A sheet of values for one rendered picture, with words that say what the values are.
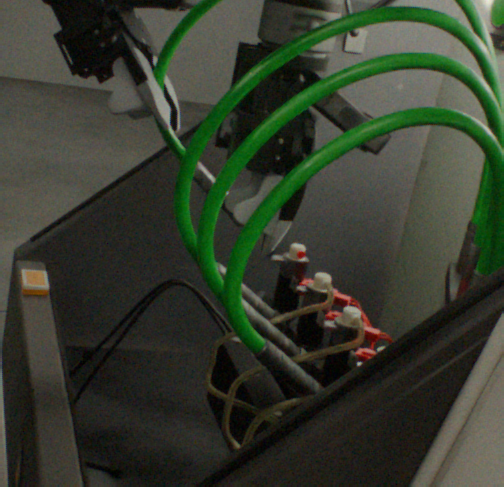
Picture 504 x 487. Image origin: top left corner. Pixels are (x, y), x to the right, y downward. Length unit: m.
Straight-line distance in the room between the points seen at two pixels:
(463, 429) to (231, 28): 7.09
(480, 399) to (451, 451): 0.04
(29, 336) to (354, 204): 0.52
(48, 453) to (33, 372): 0.15
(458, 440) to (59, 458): 0.36
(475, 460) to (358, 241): 0.75
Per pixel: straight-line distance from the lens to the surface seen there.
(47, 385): 0.99
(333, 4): 0.92
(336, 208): 1.36
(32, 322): 1.12
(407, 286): 1.38
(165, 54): 1.06
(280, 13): 0.91
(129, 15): 1.10
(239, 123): 0.91
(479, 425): 0.68
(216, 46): 7.70
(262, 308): 0.92
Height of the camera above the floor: 1.42
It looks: 17 degrees down
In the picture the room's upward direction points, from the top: 12 degrees clockwise
